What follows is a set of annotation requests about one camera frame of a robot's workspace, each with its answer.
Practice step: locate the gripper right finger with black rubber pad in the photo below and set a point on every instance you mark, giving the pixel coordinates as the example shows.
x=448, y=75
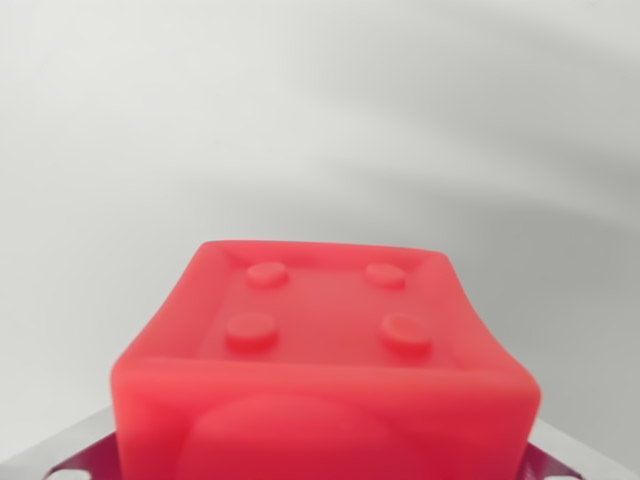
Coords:
x=545, y=462

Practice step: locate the red cube with studs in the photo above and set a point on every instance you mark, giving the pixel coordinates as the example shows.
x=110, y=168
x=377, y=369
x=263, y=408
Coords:
x=325, y=380

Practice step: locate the gripper left finger with black rubber pad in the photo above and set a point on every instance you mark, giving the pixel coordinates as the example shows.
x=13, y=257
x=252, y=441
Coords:
x=75, y=450

